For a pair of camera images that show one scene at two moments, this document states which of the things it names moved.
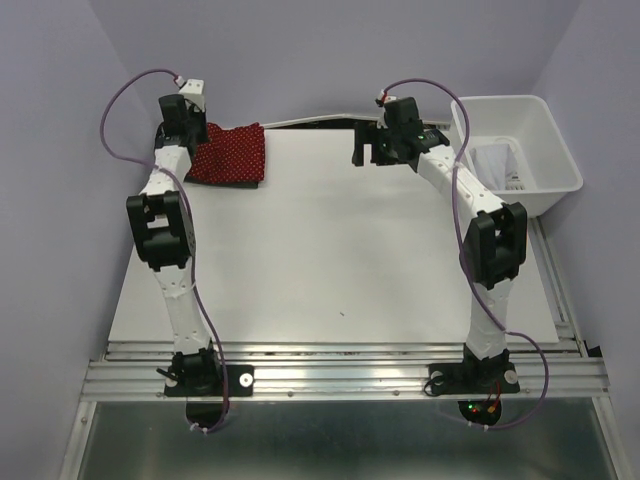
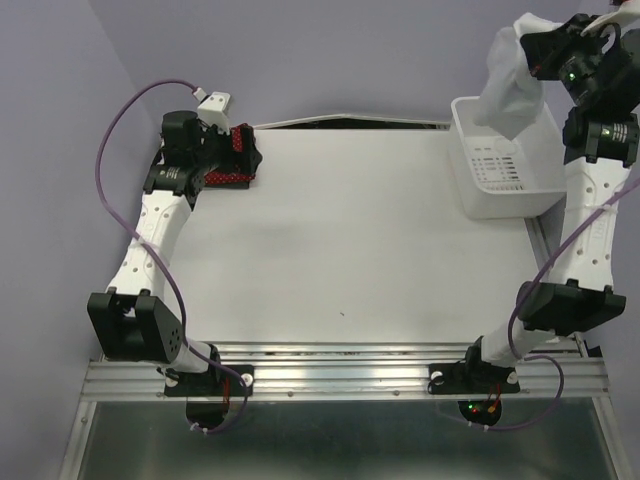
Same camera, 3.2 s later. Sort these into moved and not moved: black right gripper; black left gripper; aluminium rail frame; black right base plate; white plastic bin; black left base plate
Moved: black left gripper; black right gripper
Not moved: aluminium rail frame; white plastic bin; black right base plate; black left base plate
